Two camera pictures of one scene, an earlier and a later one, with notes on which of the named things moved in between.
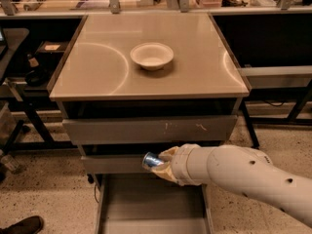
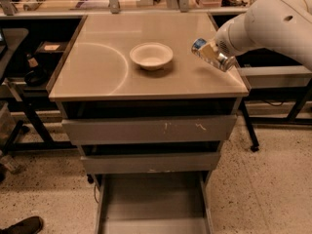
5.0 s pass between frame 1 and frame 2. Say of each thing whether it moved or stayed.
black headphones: stayed
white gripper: moved
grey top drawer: stayed
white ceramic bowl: stayed
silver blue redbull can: moved
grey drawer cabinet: stayed
